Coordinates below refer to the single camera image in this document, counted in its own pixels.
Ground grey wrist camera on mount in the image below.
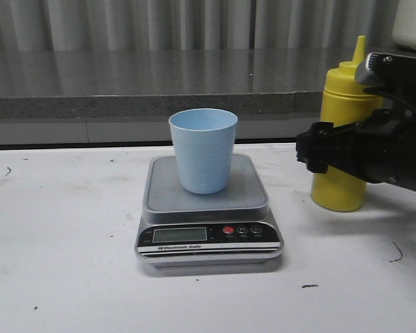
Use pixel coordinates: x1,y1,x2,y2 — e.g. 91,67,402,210
355,52,416,105

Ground silver electronic kitchen scale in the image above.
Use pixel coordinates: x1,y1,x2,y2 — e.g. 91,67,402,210
134,154,284,268

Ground white container in background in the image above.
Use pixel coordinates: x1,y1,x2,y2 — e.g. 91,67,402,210
392,0,416,51

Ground yellow squeeze bottle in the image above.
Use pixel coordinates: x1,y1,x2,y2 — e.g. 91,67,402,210
311,35,384,212

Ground grey stone counter ledge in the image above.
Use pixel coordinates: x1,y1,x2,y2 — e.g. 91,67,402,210
0,47,353,146

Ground light blue plastic cup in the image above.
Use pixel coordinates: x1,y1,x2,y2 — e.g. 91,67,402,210
168,108,238,194

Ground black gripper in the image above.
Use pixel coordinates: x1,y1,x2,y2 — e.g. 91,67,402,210
295,110,416,191

